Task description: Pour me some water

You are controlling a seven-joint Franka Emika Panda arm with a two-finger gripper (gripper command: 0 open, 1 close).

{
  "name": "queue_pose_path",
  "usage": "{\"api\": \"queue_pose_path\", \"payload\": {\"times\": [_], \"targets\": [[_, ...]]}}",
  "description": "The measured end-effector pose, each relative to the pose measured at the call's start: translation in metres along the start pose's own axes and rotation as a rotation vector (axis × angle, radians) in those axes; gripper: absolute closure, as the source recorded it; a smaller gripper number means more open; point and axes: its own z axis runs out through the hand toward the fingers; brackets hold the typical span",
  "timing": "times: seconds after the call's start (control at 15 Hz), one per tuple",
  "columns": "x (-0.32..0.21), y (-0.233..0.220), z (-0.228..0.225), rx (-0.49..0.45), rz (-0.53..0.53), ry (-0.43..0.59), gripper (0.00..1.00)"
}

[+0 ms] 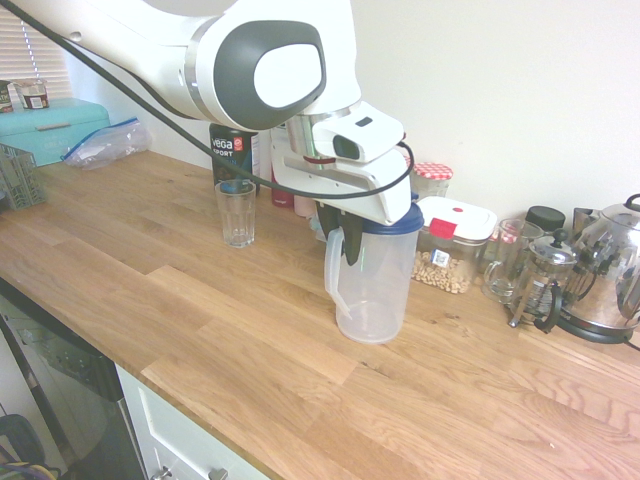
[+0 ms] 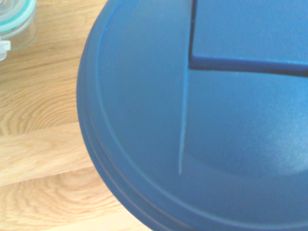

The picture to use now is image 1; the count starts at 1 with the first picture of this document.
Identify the black dishwasher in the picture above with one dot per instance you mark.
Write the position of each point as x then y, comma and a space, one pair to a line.
65, 390

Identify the stainless steel electric kettle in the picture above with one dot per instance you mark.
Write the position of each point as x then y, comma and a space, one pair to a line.
605, 280

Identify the glass jar red checked lid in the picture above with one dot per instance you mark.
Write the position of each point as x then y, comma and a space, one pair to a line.
433, 175

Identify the silver drawer knob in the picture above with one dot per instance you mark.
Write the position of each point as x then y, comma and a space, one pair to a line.
217, 474
162, 472

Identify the glass French press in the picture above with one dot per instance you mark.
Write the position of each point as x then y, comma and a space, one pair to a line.
542, 290

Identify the clear zip bag blue seal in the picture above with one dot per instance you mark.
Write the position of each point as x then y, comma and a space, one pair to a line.
107, 145

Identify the dark red bottle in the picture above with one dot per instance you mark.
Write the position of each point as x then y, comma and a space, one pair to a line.
282, 197

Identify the white window blinds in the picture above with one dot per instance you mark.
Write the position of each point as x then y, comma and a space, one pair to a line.
30, 60

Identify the gray plastic crate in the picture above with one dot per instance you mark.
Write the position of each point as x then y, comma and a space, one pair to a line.
20, 177

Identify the pink cup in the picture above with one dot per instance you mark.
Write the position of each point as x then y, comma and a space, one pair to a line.
304, 206

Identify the yogurt cup brown label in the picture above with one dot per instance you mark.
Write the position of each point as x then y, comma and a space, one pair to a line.
32, 95

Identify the clear food container white lid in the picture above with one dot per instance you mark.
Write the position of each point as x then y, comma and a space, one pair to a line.
450, 250

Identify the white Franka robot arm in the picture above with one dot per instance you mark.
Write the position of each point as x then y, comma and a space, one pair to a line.
270, 75

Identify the small jar red checked lid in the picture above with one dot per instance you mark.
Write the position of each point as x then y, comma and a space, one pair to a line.
509, 234

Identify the teal bread box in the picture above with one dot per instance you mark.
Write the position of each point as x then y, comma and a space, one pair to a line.
50, 127

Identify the jar with black lid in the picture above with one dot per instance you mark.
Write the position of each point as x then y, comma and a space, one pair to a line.
545, 217

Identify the clear plastic pitcher blue lid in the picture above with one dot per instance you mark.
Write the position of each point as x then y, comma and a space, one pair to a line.
375, 290

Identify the clear drinking glass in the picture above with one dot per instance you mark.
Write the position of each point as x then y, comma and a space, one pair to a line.
235, 215

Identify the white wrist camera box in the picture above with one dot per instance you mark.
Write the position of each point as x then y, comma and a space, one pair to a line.
367, 135

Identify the white cabinet drawer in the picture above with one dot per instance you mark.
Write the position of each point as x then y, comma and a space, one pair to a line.
175, 435

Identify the clear glass mug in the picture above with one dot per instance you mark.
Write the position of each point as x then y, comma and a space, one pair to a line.
505, 270

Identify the black Vega Sport tub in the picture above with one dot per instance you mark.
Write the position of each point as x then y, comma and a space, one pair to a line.
227, 150

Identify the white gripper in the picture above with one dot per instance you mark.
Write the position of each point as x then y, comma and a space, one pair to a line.
370, 192

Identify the white supplement container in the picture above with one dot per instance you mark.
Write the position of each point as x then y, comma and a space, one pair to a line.
263, 155

